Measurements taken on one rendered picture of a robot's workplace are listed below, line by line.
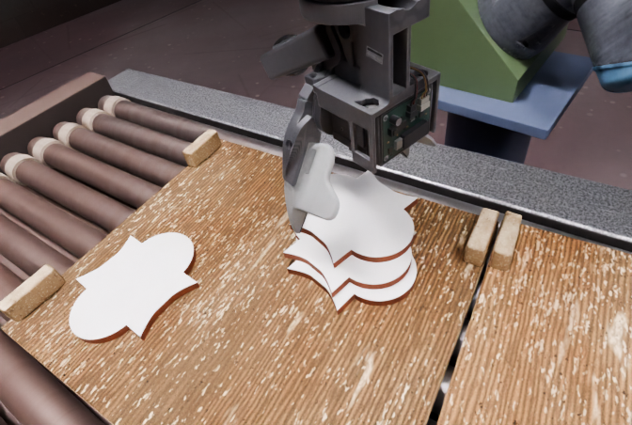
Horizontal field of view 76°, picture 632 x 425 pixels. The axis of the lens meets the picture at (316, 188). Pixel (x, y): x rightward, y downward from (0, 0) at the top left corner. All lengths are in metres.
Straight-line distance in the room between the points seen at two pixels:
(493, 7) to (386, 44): 0.52
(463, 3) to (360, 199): 0.42
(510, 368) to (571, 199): 0.24
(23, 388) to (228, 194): 0.28
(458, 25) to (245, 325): 0.59
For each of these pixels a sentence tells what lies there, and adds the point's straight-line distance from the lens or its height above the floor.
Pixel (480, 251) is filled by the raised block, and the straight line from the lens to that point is 0.42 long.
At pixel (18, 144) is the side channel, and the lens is 0.89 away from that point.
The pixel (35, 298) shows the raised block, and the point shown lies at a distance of 0.53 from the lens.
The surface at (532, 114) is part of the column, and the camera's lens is 0.78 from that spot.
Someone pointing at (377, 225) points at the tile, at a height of 0.97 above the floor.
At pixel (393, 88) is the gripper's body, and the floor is 1.14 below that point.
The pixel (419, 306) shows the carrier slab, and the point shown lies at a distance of 0.41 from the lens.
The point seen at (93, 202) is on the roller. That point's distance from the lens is 0.66.
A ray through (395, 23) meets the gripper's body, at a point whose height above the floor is 1.19.
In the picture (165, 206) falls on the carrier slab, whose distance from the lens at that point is 0.56.
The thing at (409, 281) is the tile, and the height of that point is 0.95.
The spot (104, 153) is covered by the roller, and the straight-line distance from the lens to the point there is 0.77.
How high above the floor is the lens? 1.29
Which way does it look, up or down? 43 degrees down
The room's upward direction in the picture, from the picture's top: 10 degrees counter-clockwise
